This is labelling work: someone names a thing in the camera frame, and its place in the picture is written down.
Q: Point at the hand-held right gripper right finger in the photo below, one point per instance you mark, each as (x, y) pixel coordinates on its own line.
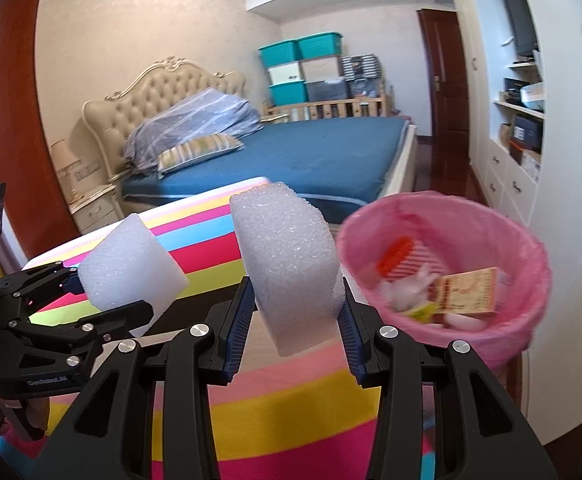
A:
(353, 340)

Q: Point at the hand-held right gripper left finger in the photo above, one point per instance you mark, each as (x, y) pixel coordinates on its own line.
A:
(236, 330)

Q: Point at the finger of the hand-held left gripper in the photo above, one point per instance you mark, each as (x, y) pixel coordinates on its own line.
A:
(126, 315)
(68, 280)

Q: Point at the orange foam net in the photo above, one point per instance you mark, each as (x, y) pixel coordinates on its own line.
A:
(395, 256)

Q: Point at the yellow red carton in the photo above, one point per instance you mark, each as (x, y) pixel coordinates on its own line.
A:
(466, 290)

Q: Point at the bin with pink bag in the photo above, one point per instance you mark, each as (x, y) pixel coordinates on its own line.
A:
(516, 270)

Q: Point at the cream nightstand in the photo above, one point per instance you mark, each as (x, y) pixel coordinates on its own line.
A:
(96, 210)

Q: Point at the rainbow striped tablecloth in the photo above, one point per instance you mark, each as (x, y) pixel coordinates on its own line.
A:
(296, 410)

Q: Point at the brown wooden panel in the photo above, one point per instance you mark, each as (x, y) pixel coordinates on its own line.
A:
(16, 135)

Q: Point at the striped pillow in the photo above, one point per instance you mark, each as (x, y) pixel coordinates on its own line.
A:
(201, 152)

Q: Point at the bed with blue sheet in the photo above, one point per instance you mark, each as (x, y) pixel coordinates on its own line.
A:
(321, 155)

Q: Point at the beige tufted headboard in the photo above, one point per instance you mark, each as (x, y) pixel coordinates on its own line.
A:
(136, 100)

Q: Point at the grey striped duvet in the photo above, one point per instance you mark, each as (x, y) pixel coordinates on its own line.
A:
(191, 120)

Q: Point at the teal storage box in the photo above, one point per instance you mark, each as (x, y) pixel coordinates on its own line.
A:
(281, 54)
(320, 46)
(288, 93)

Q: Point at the grey storage box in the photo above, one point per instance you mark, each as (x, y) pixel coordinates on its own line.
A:
(327, 91)

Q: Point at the dark bag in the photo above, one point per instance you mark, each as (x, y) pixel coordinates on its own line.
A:
(365, 88)

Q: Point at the cream storage box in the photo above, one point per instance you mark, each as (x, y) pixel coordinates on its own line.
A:
(286, 74)

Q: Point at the dark safe box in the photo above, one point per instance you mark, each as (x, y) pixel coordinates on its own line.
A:
(527, 132)

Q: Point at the dark brown door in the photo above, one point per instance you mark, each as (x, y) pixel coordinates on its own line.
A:
(446, 85)

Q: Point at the beige storage box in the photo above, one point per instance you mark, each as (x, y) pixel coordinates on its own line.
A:
(322, 70)

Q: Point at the black white checkered bag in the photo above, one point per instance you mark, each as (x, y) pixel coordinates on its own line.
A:
(362, 66)

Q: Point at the black device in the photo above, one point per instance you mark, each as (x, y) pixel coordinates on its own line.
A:
(513, 90)

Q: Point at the white wardrobe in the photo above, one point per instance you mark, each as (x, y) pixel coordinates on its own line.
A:
(486, 35)

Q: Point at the black television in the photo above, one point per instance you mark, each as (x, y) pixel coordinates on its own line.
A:
(520, 20)

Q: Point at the wooden crib rail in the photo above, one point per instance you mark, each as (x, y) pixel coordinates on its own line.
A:
(321, 108)

